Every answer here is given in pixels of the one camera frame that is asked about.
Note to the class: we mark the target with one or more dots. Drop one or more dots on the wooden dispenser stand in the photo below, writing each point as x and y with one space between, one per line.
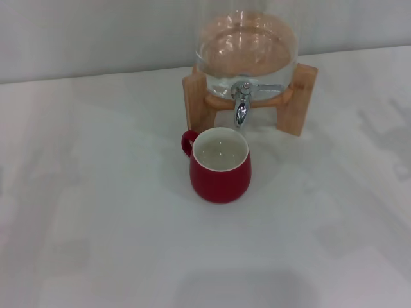
194 102

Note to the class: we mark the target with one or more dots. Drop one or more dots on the red ceramic cup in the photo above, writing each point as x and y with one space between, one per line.
221 183

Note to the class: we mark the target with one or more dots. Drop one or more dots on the chrome faucet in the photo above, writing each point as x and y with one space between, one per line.
241 107

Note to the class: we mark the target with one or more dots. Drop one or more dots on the glass dispenser jar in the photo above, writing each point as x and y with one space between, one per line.
245 48

